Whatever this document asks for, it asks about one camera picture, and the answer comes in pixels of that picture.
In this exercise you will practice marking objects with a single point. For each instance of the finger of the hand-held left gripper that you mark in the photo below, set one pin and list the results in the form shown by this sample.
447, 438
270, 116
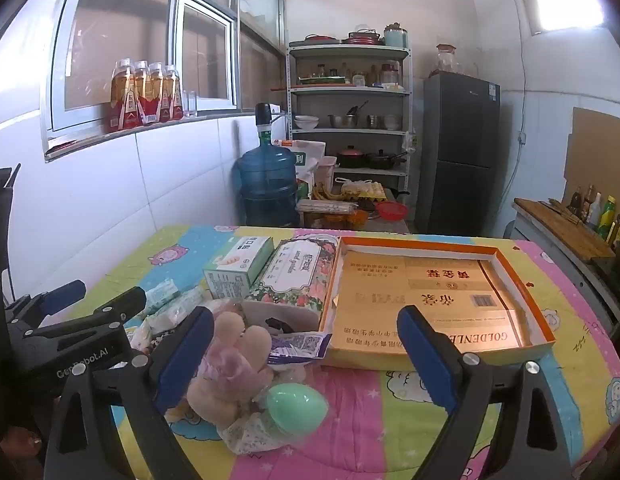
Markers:
117, 306
64, 292

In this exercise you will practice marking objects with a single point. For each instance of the green bottle yellow cap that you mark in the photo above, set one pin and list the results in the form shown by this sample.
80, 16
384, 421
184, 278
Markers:
607, 217

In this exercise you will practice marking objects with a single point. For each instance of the red plastic basket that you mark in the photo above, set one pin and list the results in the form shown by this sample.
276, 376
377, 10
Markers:
391, 210

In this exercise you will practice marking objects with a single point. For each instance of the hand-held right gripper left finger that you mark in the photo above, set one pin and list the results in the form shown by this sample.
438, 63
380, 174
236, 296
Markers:
184, 360

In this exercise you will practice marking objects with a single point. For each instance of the white plastic bin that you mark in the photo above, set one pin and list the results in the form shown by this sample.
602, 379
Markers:
326, 170

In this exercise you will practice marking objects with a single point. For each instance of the red cooking pot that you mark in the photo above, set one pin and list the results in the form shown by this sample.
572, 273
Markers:
350, 157

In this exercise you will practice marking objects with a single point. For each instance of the red pot lid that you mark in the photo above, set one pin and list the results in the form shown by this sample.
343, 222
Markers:
320, 38

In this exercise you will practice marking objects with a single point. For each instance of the wooden cutting board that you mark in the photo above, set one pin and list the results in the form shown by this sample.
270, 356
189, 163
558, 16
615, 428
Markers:
555, 225

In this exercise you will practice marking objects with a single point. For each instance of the stacked red pots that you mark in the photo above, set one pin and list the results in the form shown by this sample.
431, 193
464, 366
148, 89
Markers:
362, 37

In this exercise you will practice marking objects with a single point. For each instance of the clear drinking glasses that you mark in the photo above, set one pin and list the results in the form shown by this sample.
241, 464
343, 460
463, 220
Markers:
189, 105

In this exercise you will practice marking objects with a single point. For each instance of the clear noodle container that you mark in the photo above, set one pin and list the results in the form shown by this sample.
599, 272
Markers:
325, 206

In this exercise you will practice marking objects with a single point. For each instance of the black wok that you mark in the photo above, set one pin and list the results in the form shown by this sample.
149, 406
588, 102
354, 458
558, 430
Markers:
382, 160

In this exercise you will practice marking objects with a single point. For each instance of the black water pump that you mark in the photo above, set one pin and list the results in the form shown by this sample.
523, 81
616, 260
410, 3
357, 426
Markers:
264, 115

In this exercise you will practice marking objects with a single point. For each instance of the person's left hand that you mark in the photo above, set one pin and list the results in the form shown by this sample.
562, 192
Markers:
22, 444

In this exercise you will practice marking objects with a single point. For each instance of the green white mask box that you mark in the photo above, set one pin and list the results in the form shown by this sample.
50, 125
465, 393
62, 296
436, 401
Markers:
234, 265

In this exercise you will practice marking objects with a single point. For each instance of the blue water jug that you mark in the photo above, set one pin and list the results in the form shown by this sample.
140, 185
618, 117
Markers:
265, 180

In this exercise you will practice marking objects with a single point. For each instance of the grey kitchen counter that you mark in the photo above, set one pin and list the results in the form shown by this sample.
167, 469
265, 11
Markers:
590, 280

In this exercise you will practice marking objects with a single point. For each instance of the teal canister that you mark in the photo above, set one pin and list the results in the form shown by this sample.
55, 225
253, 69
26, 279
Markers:
396, 36

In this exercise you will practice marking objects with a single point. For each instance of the low grey table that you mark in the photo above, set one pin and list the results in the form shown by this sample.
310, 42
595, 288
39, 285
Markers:
390, 225

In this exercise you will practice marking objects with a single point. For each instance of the orange cardboard box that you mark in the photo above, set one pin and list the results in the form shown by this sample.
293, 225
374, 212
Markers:
415, 285

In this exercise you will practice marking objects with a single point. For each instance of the cooking oil bottle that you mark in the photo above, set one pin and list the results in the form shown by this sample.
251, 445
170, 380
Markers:
617, 230

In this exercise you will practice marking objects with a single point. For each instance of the beige plush toy pink dress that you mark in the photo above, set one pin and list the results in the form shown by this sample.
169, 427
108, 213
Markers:
229, 385

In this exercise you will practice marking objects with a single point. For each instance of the sliding window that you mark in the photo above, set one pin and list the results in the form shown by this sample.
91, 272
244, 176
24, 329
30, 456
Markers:
178, 60

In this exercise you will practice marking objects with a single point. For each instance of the glass jar with red lid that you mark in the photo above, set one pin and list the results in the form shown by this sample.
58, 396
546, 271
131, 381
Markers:
446, 62

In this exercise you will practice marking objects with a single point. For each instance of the steel mixing bowl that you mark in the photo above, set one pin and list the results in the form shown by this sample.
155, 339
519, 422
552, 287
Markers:
342, 121

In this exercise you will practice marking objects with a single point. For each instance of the stacked white bowls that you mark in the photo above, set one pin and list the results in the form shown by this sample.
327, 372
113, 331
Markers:
306, 122

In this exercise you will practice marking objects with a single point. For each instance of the white packet with black band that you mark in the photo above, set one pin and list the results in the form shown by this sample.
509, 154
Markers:
302, 316

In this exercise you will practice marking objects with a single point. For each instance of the white green tissue pack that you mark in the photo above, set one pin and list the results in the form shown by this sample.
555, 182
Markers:
167, 320
160, 294

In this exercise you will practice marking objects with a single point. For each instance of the bagged egg tray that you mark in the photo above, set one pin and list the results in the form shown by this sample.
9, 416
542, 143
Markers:
362, 190

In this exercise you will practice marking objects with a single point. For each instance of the cardboard sheet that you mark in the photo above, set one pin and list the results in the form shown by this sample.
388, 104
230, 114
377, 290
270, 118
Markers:
600, 150

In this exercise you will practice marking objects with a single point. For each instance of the white plastic bottle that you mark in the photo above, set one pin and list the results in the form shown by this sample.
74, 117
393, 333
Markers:
595, 210

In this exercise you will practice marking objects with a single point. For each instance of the dark grey refrigerator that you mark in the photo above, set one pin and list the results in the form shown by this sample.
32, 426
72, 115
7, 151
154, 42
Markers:
460, 135

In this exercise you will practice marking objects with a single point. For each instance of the white patterned cloth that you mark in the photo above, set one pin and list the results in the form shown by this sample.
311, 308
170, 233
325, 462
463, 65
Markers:
244, 437

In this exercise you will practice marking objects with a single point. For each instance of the grey metal shelf rack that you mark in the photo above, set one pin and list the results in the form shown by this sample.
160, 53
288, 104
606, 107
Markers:
350, 91

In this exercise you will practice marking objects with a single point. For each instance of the floral tissue box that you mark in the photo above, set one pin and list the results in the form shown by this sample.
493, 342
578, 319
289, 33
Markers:
290, 275

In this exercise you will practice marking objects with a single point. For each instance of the dark sauce bottle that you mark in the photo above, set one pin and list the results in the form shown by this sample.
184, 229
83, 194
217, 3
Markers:
575, 202
587, 200

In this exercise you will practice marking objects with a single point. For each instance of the clear plastic bag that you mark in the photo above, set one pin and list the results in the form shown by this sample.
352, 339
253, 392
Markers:
222, 306

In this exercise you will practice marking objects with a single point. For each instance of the shrink-wrapped drink bottle pack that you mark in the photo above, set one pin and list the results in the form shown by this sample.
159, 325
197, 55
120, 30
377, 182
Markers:
144, 95

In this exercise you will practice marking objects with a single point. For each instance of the colourful printed blanket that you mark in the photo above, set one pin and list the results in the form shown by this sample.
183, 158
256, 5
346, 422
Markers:
350, 425

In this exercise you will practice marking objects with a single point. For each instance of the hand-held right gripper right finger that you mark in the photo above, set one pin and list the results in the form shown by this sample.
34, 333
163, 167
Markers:
425, 360

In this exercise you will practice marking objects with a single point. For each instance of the small blue white packet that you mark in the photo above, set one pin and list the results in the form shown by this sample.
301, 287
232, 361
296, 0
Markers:
300, 347

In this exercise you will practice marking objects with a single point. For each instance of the white green flour sack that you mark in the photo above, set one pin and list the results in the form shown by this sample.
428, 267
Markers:
307, 157

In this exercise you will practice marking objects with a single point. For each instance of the bananas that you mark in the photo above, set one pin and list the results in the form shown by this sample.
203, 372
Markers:
324, 194

